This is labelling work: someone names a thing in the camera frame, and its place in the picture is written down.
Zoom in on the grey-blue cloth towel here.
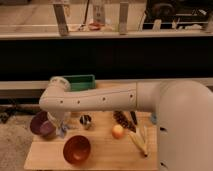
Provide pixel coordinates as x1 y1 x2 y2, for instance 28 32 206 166
56 122 76 138

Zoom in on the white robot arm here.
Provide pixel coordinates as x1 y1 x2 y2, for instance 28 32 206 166
39 76 213 171

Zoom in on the small metal cup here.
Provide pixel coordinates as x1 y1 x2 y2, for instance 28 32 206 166
79 115 92 130

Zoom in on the blue small cup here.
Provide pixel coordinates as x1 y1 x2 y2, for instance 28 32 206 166
150 113 157 125

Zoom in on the green plastic tray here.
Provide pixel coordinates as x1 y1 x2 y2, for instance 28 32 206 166
64 74 96 91

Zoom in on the dark pine cone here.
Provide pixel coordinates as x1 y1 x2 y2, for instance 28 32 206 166
113 111 136 132

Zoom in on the orange round fruit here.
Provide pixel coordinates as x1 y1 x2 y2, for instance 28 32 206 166
112 124 124 139

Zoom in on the wooden cutting board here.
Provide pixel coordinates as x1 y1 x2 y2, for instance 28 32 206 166
23 82 159 171

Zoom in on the corn cob with husk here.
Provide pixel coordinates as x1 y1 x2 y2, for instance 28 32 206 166
129 128 148 157

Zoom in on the red-brown bowl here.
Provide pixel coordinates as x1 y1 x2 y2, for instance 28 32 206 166
63 135 91 165

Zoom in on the purple bowl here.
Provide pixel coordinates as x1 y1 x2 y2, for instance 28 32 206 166
30 111 56 137

